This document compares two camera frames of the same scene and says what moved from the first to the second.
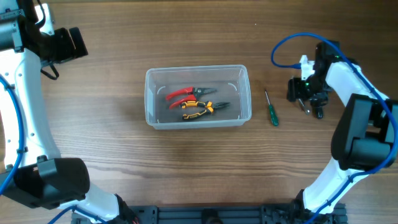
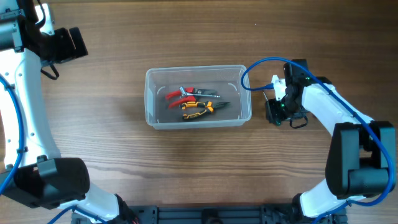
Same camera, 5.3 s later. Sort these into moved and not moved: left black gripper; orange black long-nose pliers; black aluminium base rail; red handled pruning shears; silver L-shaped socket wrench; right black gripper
Moved: right black gripper; silver L-shaped socket wrench
Not moved: orange black long-nose pliers; left black gripper; black aluminium base rail; red handled pruning shears
